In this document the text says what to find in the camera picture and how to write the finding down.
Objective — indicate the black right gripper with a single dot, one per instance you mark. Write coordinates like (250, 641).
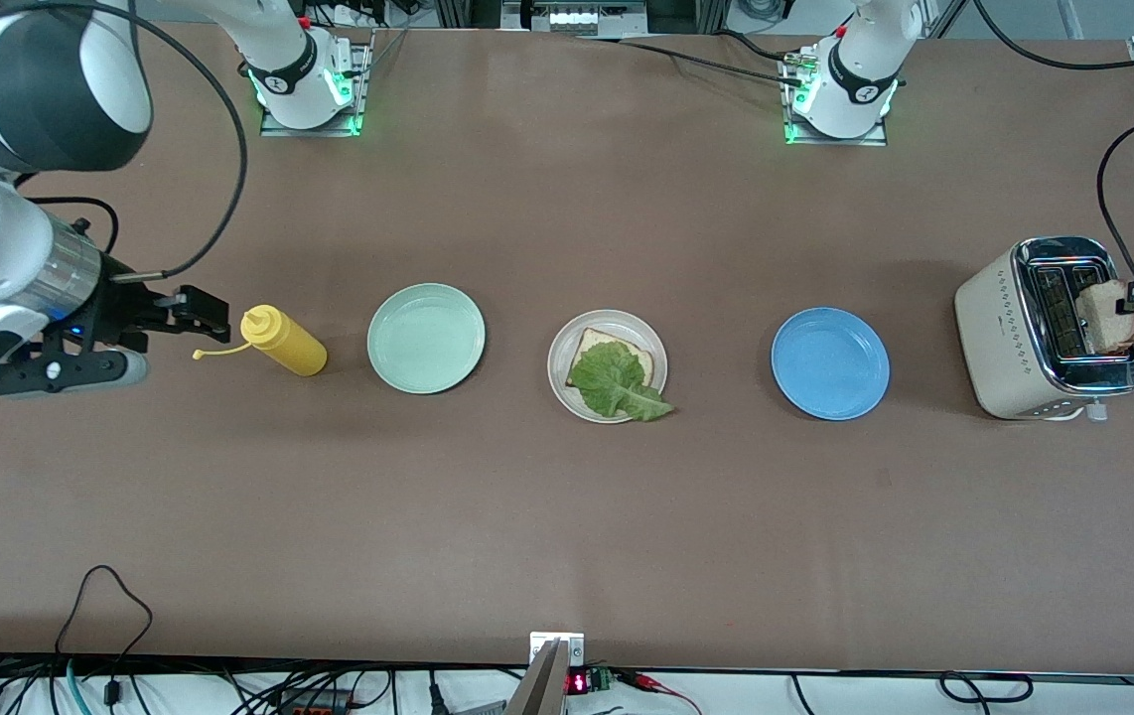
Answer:
(120, 309)

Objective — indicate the bread slice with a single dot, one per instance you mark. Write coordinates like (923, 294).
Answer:
(588, 343)
(1108, 323)

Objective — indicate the yellow squeeze bottle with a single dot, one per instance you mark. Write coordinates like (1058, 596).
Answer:
(289, 348)

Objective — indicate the green lettuce leaf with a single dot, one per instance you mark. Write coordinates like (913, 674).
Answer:
(617, 382)

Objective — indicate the green plate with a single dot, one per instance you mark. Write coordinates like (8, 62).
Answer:
(426, 338)

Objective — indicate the blue plate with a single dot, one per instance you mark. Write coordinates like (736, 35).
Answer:
(830, 362)

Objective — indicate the beige plate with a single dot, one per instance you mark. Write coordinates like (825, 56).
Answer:
(559, 369)

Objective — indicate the beige chrome toaster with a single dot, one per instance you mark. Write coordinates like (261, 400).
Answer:
(999, 338)

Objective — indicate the metal rack structure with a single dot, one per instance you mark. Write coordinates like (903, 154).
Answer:
(572, 20)

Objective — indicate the grey aluminium bar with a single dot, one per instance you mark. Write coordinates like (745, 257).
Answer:
(539, 690)

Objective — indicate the circuit board red display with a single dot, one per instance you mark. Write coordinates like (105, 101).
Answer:
(592, 682)

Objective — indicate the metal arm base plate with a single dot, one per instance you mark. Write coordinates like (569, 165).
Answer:
(835, 142)
(359, 99)

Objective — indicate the metal camera bracket plate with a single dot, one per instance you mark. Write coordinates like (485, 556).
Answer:
(536, 643)

